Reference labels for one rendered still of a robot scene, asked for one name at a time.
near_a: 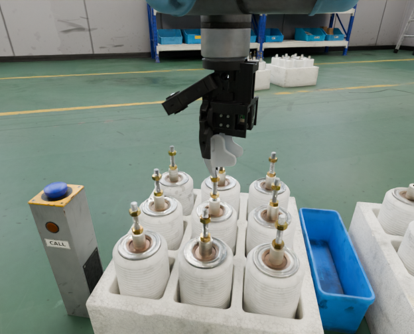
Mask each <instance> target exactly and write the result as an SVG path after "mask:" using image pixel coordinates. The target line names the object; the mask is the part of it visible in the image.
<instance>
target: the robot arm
mask: <svg viewBox="0 0 414 334"><path fill-rule="evenodd" d="M358 1H359V0H146V2H147V3H148V4H149V5H150V6H151V7H152V8H153V9H154V10H156V11H158V12H160V13H165V14H170V15H172V16H175V17H181V16H184V15H200V16H201V55H202V56H203V57H205V58H203V59H202V67H203V68H204V69H207V70H214V72H212V73H211V74H209V75H207V76H206V77H204V78H202V79H201V80H199V81H197V82H196V83H194V84H192V85H191V86H189V87H187V88H186V89H184V90H182V91H181V92H179V91H178V92H176V93H172V94H170V96H168V97H167V98H166V101H164V102H163V103H161V104H162V106H163V108H164V109H165V111H166V112H167V115H171V114H173V113H174V114H177V113H181V112H183V111H184V109H186V108H187V107H188V104H190V103H192V102H193V101H196V100H197V99H199V98H201V97H202V104H201V106H200V116H199V124H200V129H199V144H200V150H201V154H202V157H203V159H204V163H205V165H206V167H207V169H208V171H209V173H210V174H211V176H212V177H214V178H215V177H216V170H217V171H218V172H219V169H220V167H226V166H234V165H235V164H236V158H237V157H240V156H241V155H242V154H243V148H242V147H241V146H240V145H238V144H236V143H235V142H234V141H233V139H232V137H240V138H246V131H247V130H252V128H253V126H254V125H256V123H257V108H258V99H259V96H254V91H255V74H256V71H258V70H259V61H251V60H247V58H246V57H248V56H249V47H250V36H251V29H250V28H251V16H252V14H307V13H308V16H313V15H314V14H316V13H337V12H345V11H349V10H350V9H352V8H353V7H354V6H355V5H356V4H357V2H358ZM228 76H229V77H228ZM254 114H255V118H254Z"/></svg>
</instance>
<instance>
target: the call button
mask: <svg viewBox="0 0 414 334"><path fill-rule="evenodd" d="M67 189H68V186H67V184H66V183H64V182H54V183H51V184H49V185H47V186H46V187H45V188H44V189H43V191H44V194H45V195H47V196H48V197H51V198H56V197H60V196H62V195H64V194H65V193H66V190H67Z"/></svg>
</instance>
